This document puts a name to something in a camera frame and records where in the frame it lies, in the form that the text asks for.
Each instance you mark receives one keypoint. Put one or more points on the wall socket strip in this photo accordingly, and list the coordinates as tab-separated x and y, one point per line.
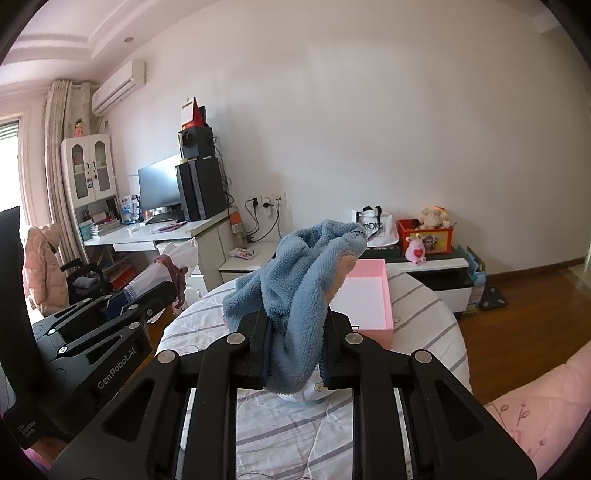
268	201

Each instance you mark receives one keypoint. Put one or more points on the pink floral quilt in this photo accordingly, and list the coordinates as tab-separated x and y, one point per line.
540	406

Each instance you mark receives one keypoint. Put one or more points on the white tote bag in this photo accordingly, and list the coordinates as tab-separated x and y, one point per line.
376	228

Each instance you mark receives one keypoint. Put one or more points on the low white side table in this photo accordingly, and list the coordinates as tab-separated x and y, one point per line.
244	267

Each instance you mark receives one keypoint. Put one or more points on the white printed cloth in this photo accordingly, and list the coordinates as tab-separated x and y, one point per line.
307	391

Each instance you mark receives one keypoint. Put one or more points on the pink items on desk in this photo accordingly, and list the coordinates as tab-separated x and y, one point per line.
171	226

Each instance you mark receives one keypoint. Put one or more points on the white and red calendar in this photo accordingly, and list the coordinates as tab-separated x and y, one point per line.
190	113

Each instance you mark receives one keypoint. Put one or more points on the small doll figure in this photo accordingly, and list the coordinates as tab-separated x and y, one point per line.
80	128

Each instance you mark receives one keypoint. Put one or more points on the black floor scale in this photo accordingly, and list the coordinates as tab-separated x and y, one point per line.
493	299

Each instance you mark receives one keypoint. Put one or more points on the black box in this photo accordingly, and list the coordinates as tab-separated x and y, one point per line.
197	143

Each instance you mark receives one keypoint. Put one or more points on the striped quilted cloth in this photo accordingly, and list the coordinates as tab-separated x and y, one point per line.
286	443

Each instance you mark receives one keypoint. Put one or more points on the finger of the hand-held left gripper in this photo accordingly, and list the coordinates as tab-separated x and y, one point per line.
99	339
152	297

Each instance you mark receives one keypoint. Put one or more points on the beige curtain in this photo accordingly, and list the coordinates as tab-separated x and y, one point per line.
57	161

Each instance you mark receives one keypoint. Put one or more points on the small printed packet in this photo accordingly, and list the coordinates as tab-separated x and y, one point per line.
243	253

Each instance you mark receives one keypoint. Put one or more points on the white desk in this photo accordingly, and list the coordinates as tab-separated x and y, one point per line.
138	233

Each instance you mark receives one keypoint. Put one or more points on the black keyboard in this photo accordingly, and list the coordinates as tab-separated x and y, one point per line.
164	218

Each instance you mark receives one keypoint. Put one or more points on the beige plush toy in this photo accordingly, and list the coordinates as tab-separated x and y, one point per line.
434	217

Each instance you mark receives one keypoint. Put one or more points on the black computer monitor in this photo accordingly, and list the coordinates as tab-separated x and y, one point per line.
159	187

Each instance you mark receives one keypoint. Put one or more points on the blue and white box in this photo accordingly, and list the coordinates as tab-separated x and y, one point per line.
129	210

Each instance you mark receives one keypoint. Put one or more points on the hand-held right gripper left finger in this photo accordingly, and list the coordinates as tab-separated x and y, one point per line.
264	360

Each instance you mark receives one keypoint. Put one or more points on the red toy box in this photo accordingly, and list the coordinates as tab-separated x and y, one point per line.
436	240

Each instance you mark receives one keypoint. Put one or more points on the pink box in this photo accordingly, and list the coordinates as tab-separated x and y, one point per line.
364	300

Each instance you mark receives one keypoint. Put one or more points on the blue fleece cloth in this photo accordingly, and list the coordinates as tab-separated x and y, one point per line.
295	295

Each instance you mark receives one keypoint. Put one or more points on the white air conditioner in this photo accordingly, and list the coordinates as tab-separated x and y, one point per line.
117	87

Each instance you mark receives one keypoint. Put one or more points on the blue cardboard box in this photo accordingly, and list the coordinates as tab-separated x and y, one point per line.
475	277

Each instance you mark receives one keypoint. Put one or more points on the orange capped bottle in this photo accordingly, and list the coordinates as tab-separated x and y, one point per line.
236	226

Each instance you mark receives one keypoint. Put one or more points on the white plastic bag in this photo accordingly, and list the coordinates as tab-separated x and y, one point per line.
187	256

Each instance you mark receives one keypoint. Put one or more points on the black office chair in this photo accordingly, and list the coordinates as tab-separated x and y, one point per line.
85	281

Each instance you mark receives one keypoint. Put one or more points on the pink plush toy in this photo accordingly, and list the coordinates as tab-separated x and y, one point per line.
416	251

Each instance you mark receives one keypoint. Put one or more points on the black and white cabinet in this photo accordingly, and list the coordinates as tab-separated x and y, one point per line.
443	277

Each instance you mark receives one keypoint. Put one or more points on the mauve fabric item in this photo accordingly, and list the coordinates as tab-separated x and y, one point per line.
178	279

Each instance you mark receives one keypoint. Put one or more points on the pink quilted jacket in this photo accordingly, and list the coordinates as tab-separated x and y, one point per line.
41	272

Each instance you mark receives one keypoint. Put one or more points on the white glass-door cabinet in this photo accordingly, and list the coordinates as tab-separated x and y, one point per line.
87	170

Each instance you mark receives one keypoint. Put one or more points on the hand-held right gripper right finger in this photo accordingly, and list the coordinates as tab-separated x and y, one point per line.
327	369

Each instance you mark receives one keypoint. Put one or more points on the stack of books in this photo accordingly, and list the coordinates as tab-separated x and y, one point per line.
106	227

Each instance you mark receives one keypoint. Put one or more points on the black computer tower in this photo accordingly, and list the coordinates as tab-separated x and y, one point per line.
201	189

